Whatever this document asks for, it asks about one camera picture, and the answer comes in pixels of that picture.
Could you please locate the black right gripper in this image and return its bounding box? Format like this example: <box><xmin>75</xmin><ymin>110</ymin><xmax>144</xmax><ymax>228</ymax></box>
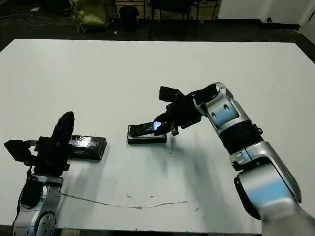
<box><xmin>153</xmin><ymin>91</ymin><xmax>203</xmax><ymax>136</ymax></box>

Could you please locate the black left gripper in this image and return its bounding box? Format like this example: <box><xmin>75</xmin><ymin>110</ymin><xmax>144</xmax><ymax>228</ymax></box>
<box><xmin>24</xmin><ymin>111</ymin><xmax>75</xmax><ymax>177</ymax></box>

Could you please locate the slim black camera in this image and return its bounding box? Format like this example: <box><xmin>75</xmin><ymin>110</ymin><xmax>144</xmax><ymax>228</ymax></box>
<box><xmin>129</xmin><ymin>120</ymin><xmax>163</xmax><ymax>138</ymax></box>

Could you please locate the black printed box lid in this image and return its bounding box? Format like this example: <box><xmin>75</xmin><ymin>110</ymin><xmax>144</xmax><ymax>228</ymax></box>
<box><xmin>68</xmin><ymin>134</ymin><xmax>108</xmax><ymax>162</ymax></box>

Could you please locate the black box base white insert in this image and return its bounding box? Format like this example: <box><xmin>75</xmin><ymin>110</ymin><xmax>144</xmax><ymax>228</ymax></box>
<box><xmin>127</xmin><ymin>124</ymin><xmax>168</xmax><ymax>145</ymax></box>

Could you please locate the black waste bin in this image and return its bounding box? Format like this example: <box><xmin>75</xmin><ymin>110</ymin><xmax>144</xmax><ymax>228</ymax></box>
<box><xmin>119</xmin><ymin>6</ymin><xmax>140</xmax><ymax>32</ymax></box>

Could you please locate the black mesh office chair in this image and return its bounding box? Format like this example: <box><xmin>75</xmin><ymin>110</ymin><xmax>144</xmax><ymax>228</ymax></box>
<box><xmin>149</xmin><ymin>0</ymin><xmax>201</xmax><ymax>41</ymax></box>

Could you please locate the yellow plastic bag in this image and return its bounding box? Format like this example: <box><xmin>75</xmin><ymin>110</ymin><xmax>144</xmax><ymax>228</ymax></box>
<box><xmin>69</xmin><ymin>0</ymin><xmax>109</xmax><ymax>34</ymax></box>

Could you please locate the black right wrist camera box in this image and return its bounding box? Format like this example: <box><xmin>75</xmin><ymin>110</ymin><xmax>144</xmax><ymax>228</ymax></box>
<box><xmin>159</xmin><ymin>86</ymin><xmax>185</xmax><ymax>103</ymax></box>

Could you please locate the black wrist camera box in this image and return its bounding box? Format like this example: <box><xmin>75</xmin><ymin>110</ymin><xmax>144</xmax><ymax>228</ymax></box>
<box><xmin>159</xmin><ymin>86</ymin><xmax>185</xmax><ymax>103</ymax></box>
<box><xmin>4</xmin><ymin>139</ymin><xmax>37</xmax><ymax>163</ymax></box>

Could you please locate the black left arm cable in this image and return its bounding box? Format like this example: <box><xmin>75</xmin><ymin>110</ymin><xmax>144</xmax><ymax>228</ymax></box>
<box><xmin>17</xmin><ymin>164</ymin><xmax>34</xmax><ymax>214</ymax></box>

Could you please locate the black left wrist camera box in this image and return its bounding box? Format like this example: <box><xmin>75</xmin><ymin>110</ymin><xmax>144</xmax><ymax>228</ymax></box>
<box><xmin>4</xmin><ymin>139</ymin><xmax>37</xmax><ymax>163</ymax></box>

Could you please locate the pale floor cable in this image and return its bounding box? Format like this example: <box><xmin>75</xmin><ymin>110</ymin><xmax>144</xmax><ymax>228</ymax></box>
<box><xmin>0</xmin><ymin>13</ymin><xmax>73</xmax><ymax>27</ymax></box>

